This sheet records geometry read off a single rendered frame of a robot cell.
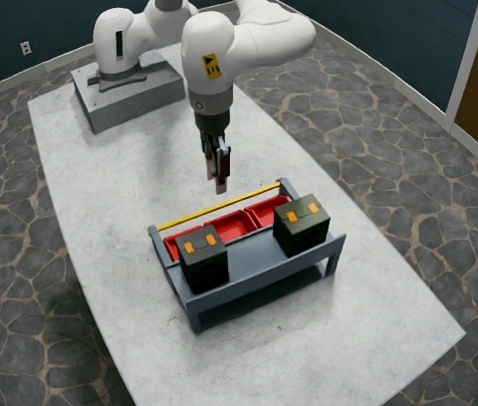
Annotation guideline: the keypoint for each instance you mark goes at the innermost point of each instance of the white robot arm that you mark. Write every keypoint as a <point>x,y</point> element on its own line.
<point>213,54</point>

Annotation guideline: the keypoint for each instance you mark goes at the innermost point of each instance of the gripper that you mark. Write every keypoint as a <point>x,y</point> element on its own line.
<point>215,124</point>

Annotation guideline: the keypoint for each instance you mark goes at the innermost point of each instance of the yellow rail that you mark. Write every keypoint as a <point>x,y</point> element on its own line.
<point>217,207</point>

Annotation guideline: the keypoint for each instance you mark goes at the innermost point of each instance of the red open bin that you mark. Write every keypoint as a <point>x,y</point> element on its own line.
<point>233,225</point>
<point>170,243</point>
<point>262,213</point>

